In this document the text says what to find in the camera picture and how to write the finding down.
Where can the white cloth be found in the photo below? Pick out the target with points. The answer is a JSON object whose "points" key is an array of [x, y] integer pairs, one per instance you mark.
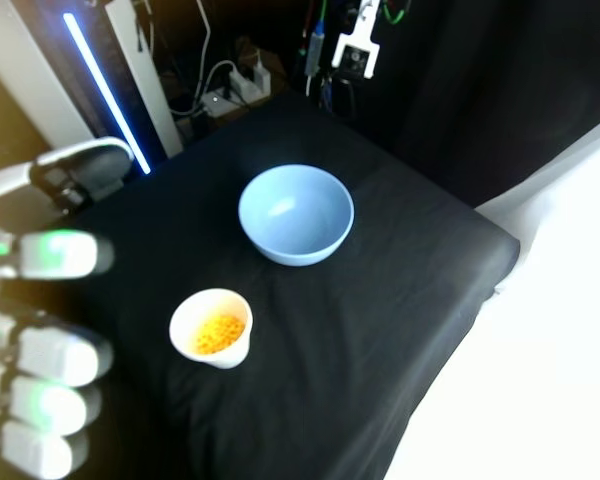
{"points": [[530, 325]]}

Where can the narrow white board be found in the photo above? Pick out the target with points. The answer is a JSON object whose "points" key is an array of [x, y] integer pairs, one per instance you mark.
{"points": [[145, 85]]}

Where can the brown cardboard box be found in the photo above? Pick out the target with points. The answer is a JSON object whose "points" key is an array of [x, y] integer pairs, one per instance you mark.
{"points": [[270, 57]]}

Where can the blue LED light strip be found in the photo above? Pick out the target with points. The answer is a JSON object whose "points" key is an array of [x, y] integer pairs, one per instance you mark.
{"points": [[105, 92]]}

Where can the white charger plug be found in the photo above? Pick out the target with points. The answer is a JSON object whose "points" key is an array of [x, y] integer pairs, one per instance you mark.
{"points": [[261, 70]]}

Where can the wide white board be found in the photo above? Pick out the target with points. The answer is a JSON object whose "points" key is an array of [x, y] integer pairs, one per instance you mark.
{"points": [[20, 70]]}

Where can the white power strip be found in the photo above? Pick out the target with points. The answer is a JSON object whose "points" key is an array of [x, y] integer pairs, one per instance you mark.
{"points": [[230, 95]]}

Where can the white cup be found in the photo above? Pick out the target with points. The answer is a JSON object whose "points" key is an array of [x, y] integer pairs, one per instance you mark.
{"points": [[185, 325]]}

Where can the black backdrop curtain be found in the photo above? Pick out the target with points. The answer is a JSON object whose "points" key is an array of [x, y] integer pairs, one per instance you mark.
{"points": [[505, 75]]}

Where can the light blue bowl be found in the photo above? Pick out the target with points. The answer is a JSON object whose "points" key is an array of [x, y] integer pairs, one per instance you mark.
{"points": [[295, 215]]}

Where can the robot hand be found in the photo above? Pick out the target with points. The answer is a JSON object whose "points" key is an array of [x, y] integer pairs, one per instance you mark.
{"points": [[55, 255]]}

